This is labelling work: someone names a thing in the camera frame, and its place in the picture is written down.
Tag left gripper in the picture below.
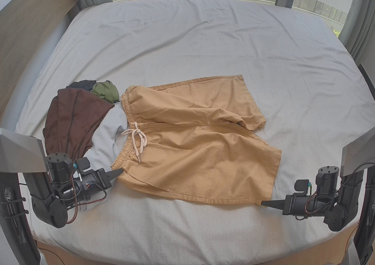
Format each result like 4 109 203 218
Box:
77 167 113 197

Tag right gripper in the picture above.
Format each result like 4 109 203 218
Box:
281 194 316 218

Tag tan shorts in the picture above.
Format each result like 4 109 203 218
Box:
110 73 282 206

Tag bed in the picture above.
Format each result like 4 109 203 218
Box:
0 0 375 265

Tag pale blue garment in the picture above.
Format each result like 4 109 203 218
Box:
76 103 129 212

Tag brown garment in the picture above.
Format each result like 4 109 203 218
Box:
42 88 115 158

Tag green garment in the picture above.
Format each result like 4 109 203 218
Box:
90 80 120 104

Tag dark blue garment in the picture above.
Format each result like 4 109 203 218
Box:
66 80 97 92

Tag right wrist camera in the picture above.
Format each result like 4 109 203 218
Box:
294 179 311 196

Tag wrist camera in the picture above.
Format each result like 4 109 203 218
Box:
294 179 311 196
74 157 100 175

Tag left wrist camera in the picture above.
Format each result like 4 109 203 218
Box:
74 157 100 175

